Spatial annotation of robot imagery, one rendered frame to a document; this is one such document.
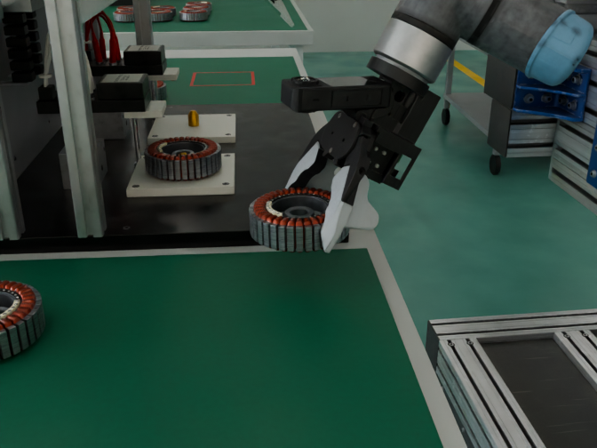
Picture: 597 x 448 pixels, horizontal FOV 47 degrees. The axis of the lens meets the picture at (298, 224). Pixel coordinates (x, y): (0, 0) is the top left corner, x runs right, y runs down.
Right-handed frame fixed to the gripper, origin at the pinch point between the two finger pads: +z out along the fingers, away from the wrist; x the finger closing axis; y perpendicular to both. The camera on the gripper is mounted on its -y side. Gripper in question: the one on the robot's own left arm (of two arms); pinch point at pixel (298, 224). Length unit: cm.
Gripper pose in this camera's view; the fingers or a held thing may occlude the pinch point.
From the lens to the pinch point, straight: 77.5
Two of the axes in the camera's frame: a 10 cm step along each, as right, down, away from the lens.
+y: 8.1, 3.3, 4.8
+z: -4.7, 8.6, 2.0
